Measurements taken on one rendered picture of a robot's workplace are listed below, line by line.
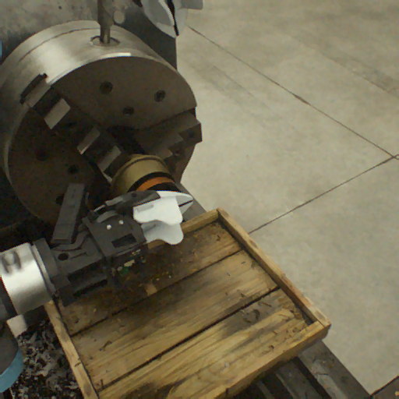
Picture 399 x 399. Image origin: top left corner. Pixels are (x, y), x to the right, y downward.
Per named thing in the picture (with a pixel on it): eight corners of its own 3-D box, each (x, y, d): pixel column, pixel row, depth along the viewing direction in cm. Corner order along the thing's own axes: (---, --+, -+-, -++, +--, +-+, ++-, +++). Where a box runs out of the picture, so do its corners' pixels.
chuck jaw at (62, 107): (82, 143, 73) (21, 100, 64) (104, 120, 72) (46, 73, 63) (113, 184, 66) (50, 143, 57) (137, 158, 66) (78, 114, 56)
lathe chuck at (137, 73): (3, 217, 81) (-27, 33, 61) (164, 178, 96) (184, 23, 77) (19, 252, 75) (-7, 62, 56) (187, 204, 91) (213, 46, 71)
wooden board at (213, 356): (41, 301, 79) (36, 287, 76) (220, 219, 92) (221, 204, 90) (117, 474, 60) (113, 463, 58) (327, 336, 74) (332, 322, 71)
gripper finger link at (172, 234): (209, 235, 64) (149, 262, 61) (187, 209, 68) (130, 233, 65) (209, 220, 62) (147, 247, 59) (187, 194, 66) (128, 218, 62)
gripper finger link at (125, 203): (163, 214, 63) (103, 239, 60) (157, 206, 64) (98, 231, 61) (160, 189, 60) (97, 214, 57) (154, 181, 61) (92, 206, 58)
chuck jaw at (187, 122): (121, 122, 74) (185, 96, 78) (128, 146, 78) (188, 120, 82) (154, 159, 68) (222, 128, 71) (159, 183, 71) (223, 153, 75)
